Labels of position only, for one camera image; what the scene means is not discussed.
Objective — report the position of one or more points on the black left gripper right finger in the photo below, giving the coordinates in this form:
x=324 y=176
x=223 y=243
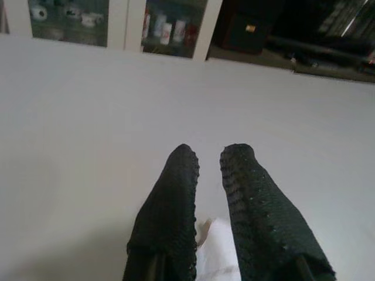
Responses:
x=263 y=210

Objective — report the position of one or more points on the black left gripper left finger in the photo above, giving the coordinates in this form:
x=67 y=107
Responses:
x=167 y=210

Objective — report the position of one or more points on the white tissue paper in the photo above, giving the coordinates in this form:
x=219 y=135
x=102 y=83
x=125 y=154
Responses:
x=215 y=248

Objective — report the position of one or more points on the white mug with red print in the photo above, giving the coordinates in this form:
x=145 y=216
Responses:
x=166 y=33

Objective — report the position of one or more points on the red cup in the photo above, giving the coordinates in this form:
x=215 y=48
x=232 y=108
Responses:
x=192 y=33

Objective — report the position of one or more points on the black box with gold label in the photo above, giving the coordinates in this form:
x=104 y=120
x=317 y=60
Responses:
x=244 y=27

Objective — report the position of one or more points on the dark low shelf unit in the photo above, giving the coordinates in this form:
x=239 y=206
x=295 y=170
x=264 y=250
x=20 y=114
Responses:
x=322 y=35

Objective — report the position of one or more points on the white glass-door display cabinet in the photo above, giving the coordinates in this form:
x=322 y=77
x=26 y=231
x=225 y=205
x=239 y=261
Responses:
x=117 y=24

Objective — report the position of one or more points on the white black-spotted ceramic figure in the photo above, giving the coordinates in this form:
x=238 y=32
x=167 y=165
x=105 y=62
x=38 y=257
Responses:
x=39 y=12

